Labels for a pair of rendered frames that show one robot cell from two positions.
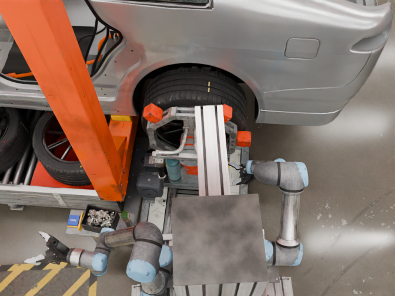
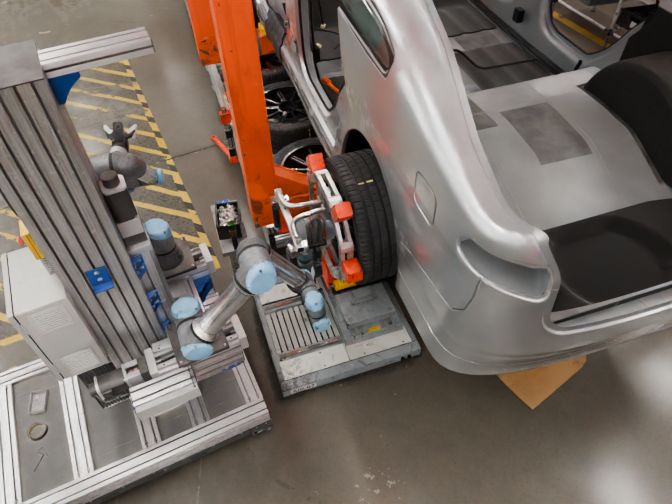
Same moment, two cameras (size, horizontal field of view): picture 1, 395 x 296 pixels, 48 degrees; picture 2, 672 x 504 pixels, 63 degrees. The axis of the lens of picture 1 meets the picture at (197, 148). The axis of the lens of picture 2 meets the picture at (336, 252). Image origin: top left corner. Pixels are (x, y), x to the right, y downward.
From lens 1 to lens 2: 1.89 m
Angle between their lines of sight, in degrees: 38
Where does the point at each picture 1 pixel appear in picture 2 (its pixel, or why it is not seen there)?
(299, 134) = (485, 410)
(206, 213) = (18, 57)
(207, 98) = (348, 187)
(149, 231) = (120, 155)
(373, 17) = (494, 221)
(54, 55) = not seen: outside the picture
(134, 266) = not seen: hidden behind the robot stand
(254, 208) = (25, 79)
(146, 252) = (97, 158)
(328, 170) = (449, 467)
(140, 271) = not seen: hidden behind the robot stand
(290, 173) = (248, 259)
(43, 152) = (283, 154)
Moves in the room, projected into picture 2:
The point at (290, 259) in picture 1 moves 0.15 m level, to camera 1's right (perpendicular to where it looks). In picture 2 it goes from (183, 340) to (193, 371)
